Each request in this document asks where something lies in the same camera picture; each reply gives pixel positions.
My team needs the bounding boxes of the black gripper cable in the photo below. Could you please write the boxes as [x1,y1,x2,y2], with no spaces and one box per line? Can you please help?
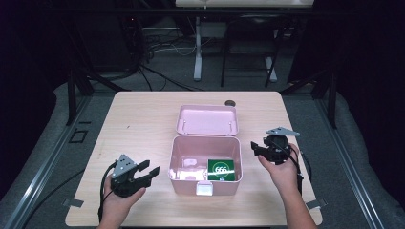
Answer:
[96,160,118,223]
[280,144,313,196]

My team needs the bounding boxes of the black metal stand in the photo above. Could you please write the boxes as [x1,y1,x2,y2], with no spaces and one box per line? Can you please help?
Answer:
[280,63,339,130]
[47,6,132,127]

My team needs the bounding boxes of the person's right hand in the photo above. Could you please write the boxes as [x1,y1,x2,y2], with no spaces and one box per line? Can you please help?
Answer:
[257,142,303,194]

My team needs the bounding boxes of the white desk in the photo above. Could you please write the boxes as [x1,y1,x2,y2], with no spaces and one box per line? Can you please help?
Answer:
[175,0,315,82]

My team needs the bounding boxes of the black floor cable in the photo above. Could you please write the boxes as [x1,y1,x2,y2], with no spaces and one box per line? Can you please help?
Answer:
[21,169,86,229]

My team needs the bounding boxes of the tangle of floor cables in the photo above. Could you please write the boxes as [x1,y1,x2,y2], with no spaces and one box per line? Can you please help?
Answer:
[137,30,206,94]

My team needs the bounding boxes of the pink plastic storage box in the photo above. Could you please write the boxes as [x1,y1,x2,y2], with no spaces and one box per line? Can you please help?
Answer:
[167,104,244,197]

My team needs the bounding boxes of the dark computer tower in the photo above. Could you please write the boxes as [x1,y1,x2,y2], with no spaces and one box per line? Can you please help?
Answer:
[118,13,146,73]

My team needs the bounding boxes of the person's left hand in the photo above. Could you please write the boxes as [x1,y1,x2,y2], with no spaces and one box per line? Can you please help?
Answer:
[102,174,147,222]

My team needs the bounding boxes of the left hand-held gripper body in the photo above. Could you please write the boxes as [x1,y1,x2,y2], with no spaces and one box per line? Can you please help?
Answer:
[110,154,152,198]

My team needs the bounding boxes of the green card packet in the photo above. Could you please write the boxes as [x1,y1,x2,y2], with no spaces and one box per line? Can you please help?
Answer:
[207,158,236,182]

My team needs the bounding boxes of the grey tape strip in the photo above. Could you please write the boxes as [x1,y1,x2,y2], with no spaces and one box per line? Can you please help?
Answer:
[305,198,328,211]
[62,198,85,209]

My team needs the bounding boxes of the black chair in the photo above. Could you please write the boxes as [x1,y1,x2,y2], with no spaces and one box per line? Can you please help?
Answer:
[220,12,289,89]

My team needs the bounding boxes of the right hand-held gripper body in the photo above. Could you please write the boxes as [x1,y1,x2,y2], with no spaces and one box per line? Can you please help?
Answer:
[261,126,301,166]

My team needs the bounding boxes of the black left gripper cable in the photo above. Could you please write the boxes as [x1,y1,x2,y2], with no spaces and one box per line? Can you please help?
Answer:
[96,160,118,223]

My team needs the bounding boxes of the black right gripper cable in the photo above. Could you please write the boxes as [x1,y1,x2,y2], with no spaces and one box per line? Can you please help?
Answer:
[280,144,313,196]

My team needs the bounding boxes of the aluminium rail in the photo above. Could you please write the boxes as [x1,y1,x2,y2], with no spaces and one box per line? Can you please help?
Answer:
[314,94,387,229]
[0,94,94,229]

